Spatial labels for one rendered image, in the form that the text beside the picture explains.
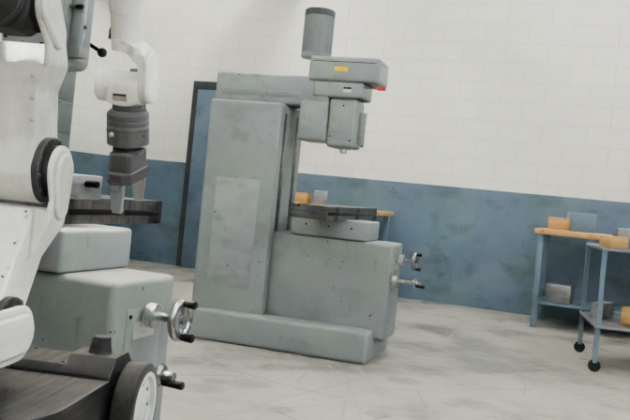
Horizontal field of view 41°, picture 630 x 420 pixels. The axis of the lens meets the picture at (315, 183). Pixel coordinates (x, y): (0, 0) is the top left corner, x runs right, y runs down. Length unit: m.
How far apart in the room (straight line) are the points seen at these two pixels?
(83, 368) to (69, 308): 0.44
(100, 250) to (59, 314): 0.24
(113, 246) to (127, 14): 0.97
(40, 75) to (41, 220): 0.30
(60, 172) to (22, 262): 0.20
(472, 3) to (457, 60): 0.60
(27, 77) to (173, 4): 8.41
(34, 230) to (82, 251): 0.58
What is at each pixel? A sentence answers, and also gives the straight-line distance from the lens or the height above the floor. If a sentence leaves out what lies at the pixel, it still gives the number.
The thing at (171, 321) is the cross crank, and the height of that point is 0.64.
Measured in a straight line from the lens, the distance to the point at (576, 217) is 8.00.
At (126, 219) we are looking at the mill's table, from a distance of 2.82.
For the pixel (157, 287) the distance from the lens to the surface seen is 2.44.
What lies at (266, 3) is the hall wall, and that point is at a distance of 9.64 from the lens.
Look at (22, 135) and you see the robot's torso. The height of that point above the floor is 1.08.
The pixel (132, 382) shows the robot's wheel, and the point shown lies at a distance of 1.89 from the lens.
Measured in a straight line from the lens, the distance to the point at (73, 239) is 2.37.
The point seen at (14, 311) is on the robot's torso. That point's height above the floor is 0.73.
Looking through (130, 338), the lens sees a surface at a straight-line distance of 2.36.
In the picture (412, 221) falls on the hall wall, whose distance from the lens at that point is 8.77.
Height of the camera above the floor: 1.02
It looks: level
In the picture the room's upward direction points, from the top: 6 degrees clockwise
